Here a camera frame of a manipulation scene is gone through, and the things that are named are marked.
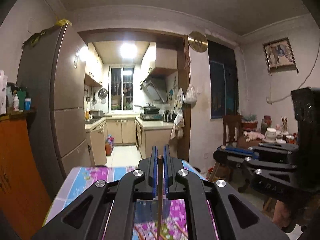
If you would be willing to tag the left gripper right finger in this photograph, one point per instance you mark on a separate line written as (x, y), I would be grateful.
(214, 210)

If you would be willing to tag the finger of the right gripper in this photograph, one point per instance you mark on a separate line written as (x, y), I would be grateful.
(244, 157)
(274, 150)

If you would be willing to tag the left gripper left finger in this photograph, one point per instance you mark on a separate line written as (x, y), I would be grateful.
(105, 210)

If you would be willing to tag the wooden chopstick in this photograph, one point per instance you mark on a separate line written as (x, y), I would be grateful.
(159, 194)

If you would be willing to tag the kitchen window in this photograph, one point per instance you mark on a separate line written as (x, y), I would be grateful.
(121, 88)

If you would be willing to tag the stack of white bowls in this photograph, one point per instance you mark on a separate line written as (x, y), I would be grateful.
(271, 134)

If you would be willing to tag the dark wooden dining table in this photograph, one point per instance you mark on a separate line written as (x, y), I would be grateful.
(250, 139)

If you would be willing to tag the wooden chair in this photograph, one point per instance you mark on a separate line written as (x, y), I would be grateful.
(232, 129)

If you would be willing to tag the blue perforated utensil holder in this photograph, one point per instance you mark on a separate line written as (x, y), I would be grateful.
(146, 211)

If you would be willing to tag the floral striped tablecloth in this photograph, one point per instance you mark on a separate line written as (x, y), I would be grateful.
(81, 178)

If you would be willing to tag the dark window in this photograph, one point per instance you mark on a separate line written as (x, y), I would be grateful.
(223, 81)

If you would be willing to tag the hanging towel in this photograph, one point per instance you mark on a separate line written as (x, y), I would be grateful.
(177, 130)

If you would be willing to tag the orange wooden cabinet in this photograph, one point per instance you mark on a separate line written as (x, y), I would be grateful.
(24, 199)

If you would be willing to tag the hanging white plastic bag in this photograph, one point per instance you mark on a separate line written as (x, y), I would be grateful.
(191, 95)

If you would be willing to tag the framed elephant picture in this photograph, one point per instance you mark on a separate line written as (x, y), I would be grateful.
(279, 56)

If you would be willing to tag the electric kettle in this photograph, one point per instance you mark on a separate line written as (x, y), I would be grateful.
(167, 116)

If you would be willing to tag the black wok on stove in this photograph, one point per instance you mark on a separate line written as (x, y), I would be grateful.
(149, 109)

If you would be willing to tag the range hood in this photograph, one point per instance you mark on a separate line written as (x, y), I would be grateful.
(155, 89)

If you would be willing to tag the blue lidded cup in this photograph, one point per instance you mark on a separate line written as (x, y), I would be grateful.
(27, 104)

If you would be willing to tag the white medicine bottle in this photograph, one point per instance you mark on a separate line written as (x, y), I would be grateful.
(15, 103)

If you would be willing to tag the green container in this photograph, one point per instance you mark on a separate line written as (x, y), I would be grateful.
(21, 96)

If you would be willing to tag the brown refrigerator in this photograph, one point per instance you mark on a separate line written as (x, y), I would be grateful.
(52, 71)

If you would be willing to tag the round gold wall clock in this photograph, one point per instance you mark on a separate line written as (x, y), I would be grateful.
(197, 41)

